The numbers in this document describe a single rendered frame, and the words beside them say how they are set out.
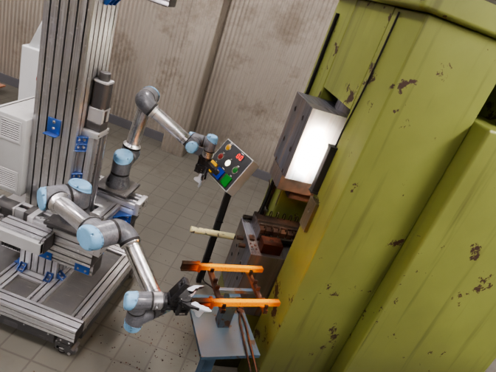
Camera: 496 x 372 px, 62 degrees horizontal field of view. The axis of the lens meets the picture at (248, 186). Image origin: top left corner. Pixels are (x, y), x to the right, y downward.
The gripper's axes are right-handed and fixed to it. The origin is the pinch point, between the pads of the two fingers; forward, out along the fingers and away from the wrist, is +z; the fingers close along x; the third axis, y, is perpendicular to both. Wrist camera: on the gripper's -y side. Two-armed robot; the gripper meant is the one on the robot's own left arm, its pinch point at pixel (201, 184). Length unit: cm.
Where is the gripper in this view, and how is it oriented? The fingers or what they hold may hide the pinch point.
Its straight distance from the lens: 279.9
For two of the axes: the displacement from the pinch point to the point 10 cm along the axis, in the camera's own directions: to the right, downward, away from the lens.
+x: -1.8, 3.8, -9.1
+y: -9.4, -3.5, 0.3
